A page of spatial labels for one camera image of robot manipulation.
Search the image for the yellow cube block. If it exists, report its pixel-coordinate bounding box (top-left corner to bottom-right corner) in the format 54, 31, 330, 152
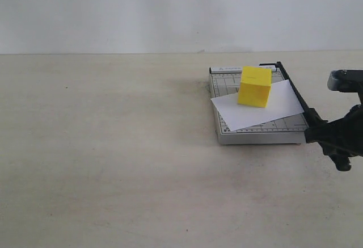
237, 66, 272, 108

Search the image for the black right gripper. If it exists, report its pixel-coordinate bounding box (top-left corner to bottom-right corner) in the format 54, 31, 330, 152
305, 104, 362, 157

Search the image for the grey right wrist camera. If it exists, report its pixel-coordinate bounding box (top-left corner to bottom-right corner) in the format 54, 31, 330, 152
327, 69, 362, 93

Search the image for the white paper sheet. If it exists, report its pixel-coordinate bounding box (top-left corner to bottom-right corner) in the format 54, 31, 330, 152
211, 80, 303, 131

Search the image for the grey paper cutter base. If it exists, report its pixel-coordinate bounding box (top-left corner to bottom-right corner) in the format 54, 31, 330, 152
209, 66, 308, 145

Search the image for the black cutter blade handle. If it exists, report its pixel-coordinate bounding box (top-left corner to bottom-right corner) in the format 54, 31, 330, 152
259, 61, 352, 172

